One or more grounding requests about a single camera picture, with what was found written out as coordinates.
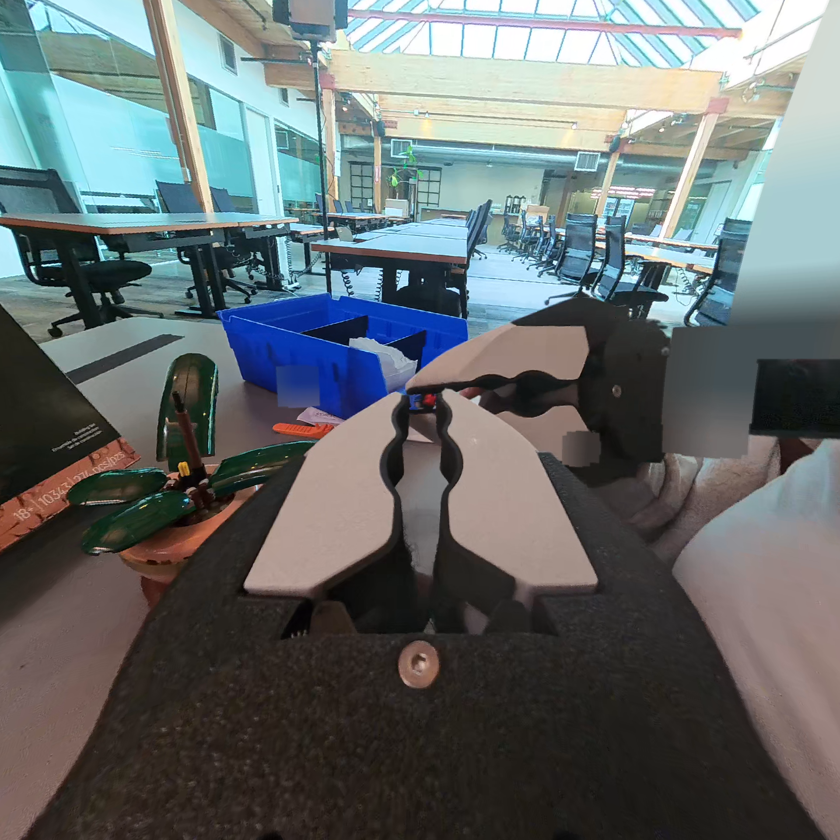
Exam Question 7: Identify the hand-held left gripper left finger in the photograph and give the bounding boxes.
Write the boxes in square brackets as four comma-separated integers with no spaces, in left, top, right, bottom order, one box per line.
[243,392,435,601]

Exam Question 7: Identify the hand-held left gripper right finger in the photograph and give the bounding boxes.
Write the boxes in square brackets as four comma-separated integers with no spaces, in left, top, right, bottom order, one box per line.
[430,390,601,601]

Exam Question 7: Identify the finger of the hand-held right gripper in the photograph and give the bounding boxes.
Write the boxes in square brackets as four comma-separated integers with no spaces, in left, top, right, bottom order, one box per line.
[476,384,597,435]
[406,323,589,396]

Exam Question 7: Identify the person's right forearm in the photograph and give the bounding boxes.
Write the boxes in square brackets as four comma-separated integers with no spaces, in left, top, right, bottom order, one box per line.
[672,438,840,840]

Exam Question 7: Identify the wood-edged office desk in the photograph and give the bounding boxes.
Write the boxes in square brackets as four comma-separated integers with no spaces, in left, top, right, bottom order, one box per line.
[0,211,300,322]
[310,220,475,319]
[620,231,720,277]

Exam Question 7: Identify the black bin divider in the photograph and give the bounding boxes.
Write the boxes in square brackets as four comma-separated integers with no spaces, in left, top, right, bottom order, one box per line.
[301,315,370,343]
[374,330,428,362]

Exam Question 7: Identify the cluster of black chairs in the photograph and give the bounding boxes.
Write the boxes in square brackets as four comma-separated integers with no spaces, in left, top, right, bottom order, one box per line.
[495,210,753,328]

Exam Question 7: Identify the person's white fleece clothing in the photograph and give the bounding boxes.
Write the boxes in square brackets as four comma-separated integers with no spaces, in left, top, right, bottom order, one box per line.
[626,453,782,560]

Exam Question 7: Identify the brick-built plant in pot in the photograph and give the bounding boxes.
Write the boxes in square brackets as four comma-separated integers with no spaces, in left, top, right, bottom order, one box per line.
[66,353,324,595]

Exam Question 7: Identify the blue plastic bin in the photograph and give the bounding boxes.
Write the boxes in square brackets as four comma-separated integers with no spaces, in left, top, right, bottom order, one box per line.
[218,293,469,421]

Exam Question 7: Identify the green hanging plant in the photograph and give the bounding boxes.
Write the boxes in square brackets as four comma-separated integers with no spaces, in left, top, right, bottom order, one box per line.
[388,146,422,190]

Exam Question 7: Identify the black disc on rod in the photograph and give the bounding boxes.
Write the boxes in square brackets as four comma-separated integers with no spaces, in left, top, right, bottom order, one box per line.
[239,0,350,298]

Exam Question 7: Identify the black toy set box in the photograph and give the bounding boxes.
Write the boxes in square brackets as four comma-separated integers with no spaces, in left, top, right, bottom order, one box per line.
[0,305,141,553]

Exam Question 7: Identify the black mesh office chair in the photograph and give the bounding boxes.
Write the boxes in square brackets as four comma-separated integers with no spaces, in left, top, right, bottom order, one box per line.
[155,180,258,304]
[0,165,165,339]

